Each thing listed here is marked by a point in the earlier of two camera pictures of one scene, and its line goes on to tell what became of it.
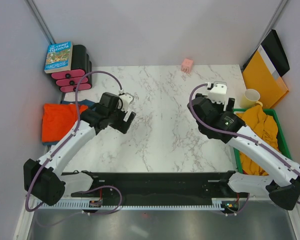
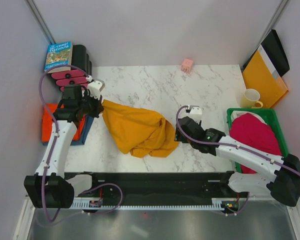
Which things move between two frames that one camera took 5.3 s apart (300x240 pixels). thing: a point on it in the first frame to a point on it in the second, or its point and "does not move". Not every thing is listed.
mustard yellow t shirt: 264,128 to 142,132
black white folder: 273,53 does not move
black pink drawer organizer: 80,65 does not move
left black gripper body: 116,118 to 90,105
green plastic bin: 282,145 does not move
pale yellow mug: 250,99 does not move
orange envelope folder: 258,76 does not move
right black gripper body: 219,107 to 182,138
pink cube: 187,65 does not move
